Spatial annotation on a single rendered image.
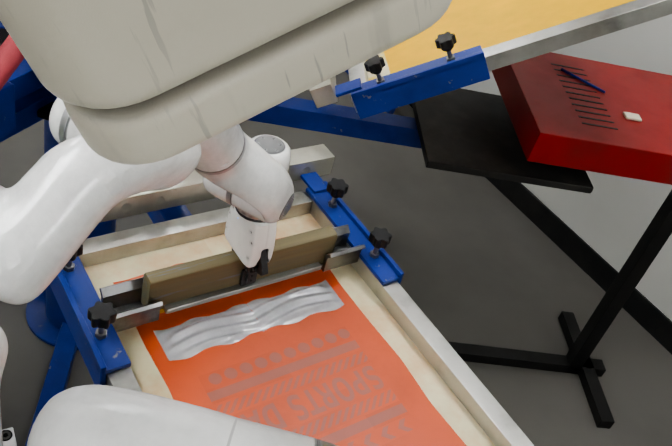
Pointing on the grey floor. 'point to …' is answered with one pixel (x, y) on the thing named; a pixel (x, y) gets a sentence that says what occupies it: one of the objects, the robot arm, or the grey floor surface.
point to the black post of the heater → (610, 304)
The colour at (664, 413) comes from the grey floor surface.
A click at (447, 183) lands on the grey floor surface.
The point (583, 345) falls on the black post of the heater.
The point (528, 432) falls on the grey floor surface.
